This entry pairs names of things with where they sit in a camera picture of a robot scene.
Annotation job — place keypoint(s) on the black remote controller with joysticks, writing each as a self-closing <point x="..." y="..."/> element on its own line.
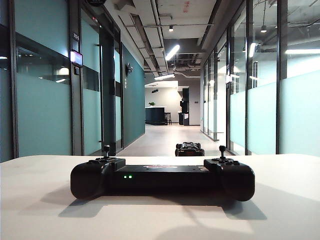
<point x="160" y="180"/>

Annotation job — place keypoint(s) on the black quadruped robot dog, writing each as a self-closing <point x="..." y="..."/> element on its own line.
<point x="190" y="149"/>

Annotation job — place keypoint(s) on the black door access reader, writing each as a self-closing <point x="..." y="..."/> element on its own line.
<point x="77" y="71"/>

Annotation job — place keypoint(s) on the dark counter with white top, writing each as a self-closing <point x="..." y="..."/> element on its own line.
<point x="153" y="116"/>

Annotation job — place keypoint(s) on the dark wooden bar stool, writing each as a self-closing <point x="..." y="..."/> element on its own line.
<point x="168" y="117"/>

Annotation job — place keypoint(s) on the green potted plant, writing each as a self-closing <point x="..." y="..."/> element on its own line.
<point x="152" y="103"/>

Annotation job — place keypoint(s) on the black cabinet with white label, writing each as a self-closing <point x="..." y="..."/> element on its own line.
<point x="183" y="119"/>

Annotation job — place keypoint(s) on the tall black machine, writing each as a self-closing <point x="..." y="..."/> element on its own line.
<point x="185" y="100"/>

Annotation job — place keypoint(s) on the long linear ceiling light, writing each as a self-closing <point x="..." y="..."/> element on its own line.
<point x="172" y="52"/>
<point x="164" y="76"/>

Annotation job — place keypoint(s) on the ceiling track spot lamp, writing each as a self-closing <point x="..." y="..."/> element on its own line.
<point x="171" y="28"/>

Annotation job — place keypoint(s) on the lit room sign display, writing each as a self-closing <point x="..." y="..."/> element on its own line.
<point x="76" y="58"/>

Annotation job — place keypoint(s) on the black room number plate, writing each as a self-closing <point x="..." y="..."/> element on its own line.
<point x="76" y="36"/>

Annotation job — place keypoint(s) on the round black ceiling device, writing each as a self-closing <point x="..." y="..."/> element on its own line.
<point x="96" y="2"/>

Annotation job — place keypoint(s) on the pendant lamp behind glass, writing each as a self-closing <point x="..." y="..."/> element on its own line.
<point x="263" y="29"/>

